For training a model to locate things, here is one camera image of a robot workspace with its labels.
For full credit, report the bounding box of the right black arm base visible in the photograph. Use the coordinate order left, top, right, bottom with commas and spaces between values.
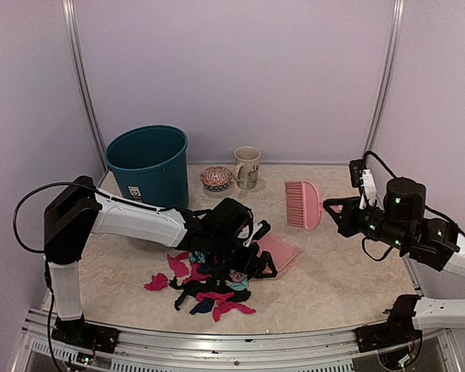
354, 294, 422, 353

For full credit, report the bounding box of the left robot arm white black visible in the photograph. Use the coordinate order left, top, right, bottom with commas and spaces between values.
39, 176, 277, 345

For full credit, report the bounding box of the aluminium corner post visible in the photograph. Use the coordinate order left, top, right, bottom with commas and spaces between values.
362, 0, 405, 157
62, 0, 108, 171

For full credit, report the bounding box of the right aluminium corner post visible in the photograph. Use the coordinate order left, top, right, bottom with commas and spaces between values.
362, 0, 405, 157

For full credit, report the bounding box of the pink hand brush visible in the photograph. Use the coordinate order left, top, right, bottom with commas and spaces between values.
284, 181, 325, 230

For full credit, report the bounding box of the pink dustpan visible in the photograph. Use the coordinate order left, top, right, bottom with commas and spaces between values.
258, 232, 300, 273

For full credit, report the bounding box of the aluminium front rail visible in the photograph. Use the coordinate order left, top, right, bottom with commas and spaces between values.
11, 319, 462, 372

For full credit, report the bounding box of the teal plastic bucket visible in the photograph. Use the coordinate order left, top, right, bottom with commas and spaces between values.
105, 125, 189, 208

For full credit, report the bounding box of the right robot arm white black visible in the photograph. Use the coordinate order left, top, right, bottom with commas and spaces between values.
323, 177, 465, 344

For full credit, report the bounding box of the magenta scrap left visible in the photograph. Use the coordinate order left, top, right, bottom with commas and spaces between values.
143, 273, 169, 291

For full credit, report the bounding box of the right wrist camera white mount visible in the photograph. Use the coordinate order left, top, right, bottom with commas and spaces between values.
349, 159, 377, 209

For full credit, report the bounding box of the magenta scrap front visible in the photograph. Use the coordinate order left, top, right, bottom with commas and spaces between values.
196, 292, 257, 322

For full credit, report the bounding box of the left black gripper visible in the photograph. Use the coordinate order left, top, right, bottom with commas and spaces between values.
209, 231, 277, 279

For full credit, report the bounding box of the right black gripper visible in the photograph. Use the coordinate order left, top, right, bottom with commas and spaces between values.
325, 195, 411, 251

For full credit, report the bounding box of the magenta scrap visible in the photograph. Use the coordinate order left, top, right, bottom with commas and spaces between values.
196, 292, 257, 322
143, 273, 169, 291

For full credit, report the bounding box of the left aluminium corner post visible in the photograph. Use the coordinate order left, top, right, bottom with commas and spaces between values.
62, 0, 108, 171

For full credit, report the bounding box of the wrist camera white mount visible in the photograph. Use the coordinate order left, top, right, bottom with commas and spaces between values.
349, 159, 377, 209
237, 220, 271, 246

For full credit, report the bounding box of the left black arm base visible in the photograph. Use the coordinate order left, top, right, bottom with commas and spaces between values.
52, 316, 120, 354

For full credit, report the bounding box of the patterned small bowl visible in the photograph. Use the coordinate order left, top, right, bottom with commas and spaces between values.
200, 166, 233, 191

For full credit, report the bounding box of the beige ceramic mug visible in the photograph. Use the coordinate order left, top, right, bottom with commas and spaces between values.
232, 146, 261, 190

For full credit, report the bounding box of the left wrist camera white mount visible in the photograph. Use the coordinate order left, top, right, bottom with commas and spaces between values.
237, 220, 271, 246

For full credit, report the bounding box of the pile of coloured scraps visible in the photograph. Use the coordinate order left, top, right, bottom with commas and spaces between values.
167, 252, 251, 315

